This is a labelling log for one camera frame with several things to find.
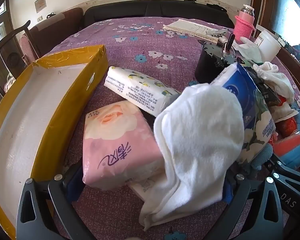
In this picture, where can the black cylindrical device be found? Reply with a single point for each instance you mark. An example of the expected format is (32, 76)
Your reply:
(210, 62)

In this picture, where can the white cloth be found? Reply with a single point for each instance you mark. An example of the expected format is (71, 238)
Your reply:
(280, 80)

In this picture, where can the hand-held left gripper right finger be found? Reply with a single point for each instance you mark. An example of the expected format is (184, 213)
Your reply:
(228, 192)

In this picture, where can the yellow cardboard box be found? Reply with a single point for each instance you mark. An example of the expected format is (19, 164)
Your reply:
(27, 120)

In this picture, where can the blue red cloth bundle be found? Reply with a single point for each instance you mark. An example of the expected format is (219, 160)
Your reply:
(292, 150)

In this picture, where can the white towel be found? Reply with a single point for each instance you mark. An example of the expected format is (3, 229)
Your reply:
(202, 135)

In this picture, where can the black sofa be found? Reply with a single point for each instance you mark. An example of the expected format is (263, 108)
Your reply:
(152, 8)

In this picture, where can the pink tissue pack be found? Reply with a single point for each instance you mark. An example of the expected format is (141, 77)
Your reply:
(115, 140)

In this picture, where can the lemon print tissue pack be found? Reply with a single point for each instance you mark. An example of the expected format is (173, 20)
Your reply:
(140, 90)
(146, 186)

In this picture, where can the blue floral tissue pack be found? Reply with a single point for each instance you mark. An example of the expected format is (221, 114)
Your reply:
(240, 85)

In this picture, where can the pink covered bottle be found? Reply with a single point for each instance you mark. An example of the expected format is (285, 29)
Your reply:
(243, 27)

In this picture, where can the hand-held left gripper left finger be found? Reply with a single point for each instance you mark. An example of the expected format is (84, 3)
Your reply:
(73, 191)

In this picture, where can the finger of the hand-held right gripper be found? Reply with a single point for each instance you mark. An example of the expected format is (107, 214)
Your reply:
(293, 190)

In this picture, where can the small wall plaque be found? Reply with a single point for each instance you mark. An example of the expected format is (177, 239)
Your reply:
(40, 3)

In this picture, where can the stack of papers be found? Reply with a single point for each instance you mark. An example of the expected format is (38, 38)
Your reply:
(190, 28)

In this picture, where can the white plastic container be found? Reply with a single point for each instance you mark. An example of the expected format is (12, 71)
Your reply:
(268, 43)

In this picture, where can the red cloth item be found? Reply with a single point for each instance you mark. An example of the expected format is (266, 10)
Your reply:
(286, 127)

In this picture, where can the dark wooden chair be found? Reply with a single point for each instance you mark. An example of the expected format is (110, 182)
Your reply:
(5, 47)

